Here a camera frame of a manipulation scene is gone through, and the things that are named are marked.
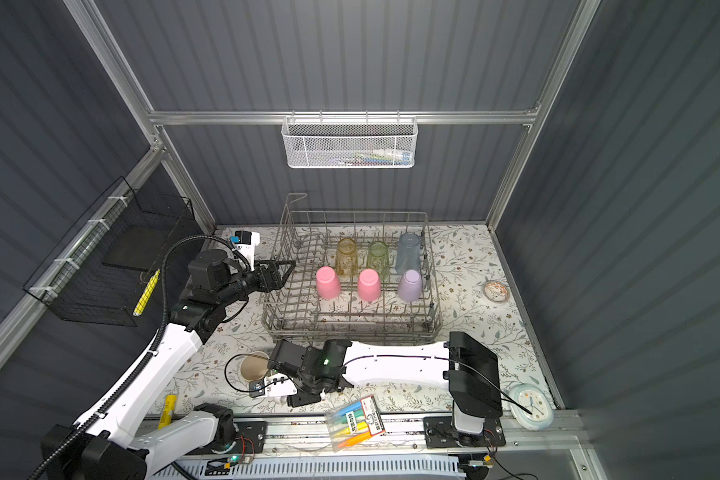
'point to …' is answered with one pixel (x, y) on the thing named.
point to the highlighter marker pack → (354, 423)
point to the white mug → (283, 388)
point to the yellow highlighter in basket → (147, 293)
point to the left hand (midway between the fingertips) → (285, 262)
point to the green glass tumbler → (378, 257)
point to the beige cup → (255, 365)
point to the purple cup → (410, 286)
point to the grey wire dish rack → (296, 313)
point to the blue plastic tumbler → (408, 253)
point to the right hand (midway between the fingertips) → (292, 385)
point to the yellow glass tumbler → (346, 257)
